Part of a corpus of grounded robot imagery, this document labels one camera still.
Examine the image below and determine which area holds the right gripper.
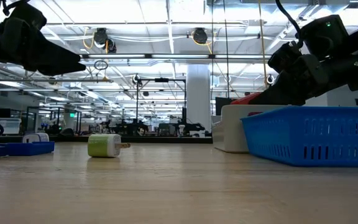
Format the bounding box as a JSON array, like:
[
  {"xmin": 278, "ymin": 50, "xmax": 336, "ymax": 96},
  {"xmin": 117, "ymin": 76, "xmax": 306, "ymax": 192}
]
[{"xmin": 249, "ymin": 40, "xmax": 331, "ymax": 106}]

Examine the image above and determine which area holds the red USB wall charger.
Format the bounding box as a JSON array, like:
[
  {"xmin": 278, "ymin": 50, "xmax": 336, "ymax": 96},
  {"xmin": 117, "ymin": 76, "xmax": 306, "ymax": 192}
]
[{"xmin": 230, "ymin": 91, "xmax": 262, "ymax": 106}]

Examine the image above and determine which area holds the white blue USB charger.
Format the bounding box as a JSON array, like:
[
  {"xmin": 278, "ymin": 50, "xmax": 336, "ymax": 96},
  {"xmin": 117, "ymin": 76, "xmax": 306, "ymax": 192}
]
[{"xmin": 22, "ymin": 133, "xmax": 50, "ymax": 144}]

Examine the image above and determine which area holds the green white USB charger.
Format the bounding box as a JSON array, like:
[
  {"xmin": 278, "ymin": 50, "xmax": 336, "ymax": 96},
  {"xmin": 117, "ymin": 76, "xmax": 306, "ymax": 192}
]
[{"xmin": 87, "ymin": 133, "xmax": 132, "ymax": 158}]

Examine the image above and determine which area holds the blue plastic basket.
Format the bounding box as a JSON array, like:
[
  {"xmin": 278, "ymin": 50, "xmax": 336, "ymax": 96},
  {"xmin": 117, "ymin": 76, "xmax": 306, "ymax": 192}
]
[{"xmin": 240, "ymin": 106, "xmax": 358, "ymax": 167}]

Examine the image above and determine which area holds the white plastic tray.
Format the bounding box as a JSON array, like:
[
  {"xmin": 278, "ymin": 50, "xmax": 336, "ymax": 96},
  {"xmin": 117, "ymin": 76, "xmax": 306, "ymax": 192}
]
[{"xmin": 212, "ymin": 104, "xmax": 288, "ymax": 154}]

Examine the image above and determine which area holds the clear plastic storage bin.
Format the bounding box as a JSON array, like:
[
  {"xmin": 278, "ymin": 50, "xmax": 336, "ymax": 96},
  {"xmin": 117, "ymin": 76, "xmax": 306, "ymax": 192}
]
[{"xmin": 0, "ymin": 117, "xmax": 22, "ymax": 135}]

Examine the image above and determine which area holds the white building column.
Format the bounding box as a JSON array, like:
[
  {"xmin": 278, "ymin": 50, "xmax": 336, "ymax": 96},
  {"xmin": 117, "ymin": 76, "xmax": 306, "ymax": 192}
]
[{"xmin": 186, "ymin": 64, "xmax": 213, "ymax": 133}]

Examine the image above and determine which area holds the black hanging cable loop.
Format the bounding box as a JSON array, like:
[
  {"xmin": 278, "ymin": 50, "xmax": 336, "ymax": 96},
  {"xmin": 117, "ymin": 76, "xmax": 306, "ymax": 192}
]
[{"xmin": 93, "ymin": 59, "xmax": 109, "ymax": 71}]

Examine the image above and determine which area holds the black ceiling cable reel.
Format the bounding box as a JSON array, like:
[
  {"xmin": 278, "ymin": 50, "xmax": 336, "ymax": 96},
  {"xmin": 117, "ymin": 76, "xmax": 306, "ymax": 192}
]
[
  {"xmin": 93, "ymin": 27, "xmax": 117, "ymax": 54},
  {"xmin": 192, "ymin": 27, "xmax": 209, "ymax": 45}
]

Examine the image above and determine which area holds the yellow hanging cable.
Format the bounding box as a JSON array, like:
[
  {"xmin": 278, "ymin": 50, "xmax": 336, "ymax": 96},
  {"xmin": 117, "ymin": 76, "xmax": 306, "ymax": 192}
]
[{"xmin": 257, "ymin": 0, "xmax": 269, "ymax": 94}]

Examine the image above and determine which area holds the black power cable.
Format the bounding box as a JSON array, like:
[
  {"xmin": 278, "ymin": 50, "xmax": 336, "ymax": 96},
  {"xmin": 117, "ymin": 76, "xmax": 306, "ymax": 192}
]
[{"xmin": 222, "ymin": 0, "xmax": 230, "ymax": 99}]

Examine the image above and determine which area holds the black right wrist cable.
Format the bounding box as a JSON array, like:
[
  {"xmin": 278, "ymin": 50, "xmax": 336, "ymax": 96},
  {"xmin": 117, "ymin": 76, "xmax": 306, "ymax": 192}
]
[{"xmin": 274, "ymin": 0, "xmax": 303, "ymax": 40}]

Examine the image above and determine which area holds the black background rig frame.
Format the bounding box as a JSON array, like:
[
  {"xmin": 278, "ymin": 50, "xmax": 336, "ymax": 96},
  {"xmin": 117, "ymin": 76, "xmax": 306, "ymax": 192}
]
[{"xmin": 135, "ymin": 77, "xmax": 188, "ymax": 138}]

